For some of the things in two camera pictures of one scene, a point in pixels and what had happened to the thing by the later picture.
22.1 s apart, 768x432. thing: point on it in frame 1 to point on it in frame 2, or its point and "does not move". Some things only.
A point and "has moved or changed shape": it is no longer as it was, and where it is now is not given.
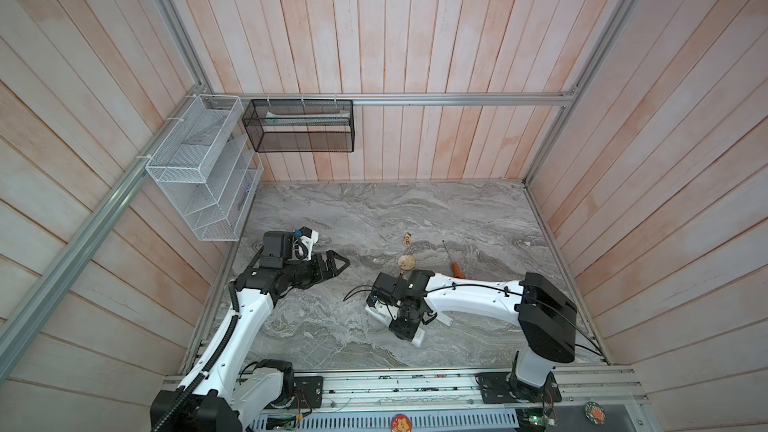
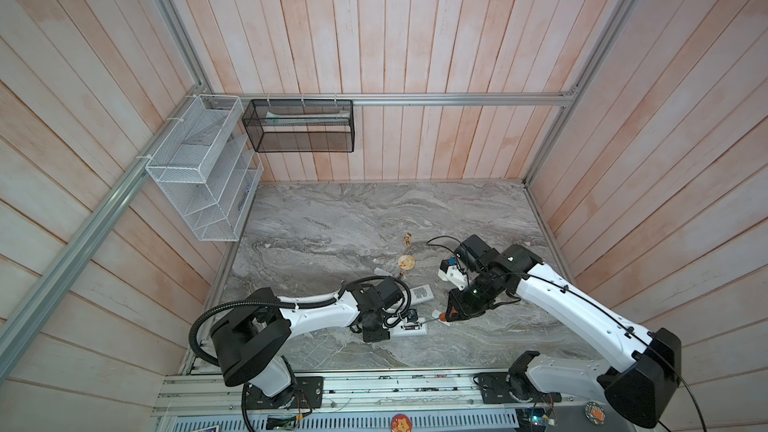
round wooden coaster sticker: (406, 262) does not move
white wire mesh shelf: (206, 171) does not move
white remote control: (418, 337) has moved or changed shape
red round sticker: (401, 423) does not move
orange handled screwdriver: (455, 268) has moved or changed shape
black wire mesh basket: (300, 125) does not move
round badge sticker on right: (595, 413) does not move
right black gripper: (401, 330) to (458, 307)
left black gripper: (322, 273) to (376, 336)
